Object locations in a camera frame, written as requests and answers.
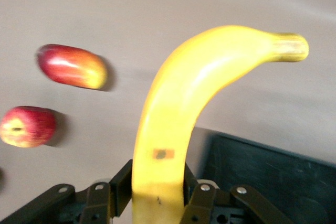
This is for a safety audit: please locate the yellow banana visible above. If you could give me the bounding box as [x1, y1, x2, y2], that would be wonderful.
[131, 24, 310, 224]

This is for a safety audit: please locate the red yellow mango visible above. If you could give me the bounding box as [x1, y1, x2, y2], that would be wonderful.
[36, 44, 109, 90]

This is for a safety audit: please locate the red yellow striped apple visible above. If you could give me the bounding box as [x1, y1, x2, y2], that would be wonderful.
[0, 105, 57, 148]

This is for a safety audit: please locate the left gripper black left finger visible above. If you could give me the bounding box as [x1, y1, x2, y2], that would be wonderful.
[0, 158, 133, 224]

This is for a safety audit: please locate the black plastic box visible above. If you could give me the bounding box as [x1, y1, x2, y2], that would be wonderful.
[195, 129, 336, 224]

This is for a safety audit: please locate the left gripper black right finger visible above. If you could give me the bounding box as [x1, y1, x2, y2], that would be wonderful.
[181, 162, 292, 224]

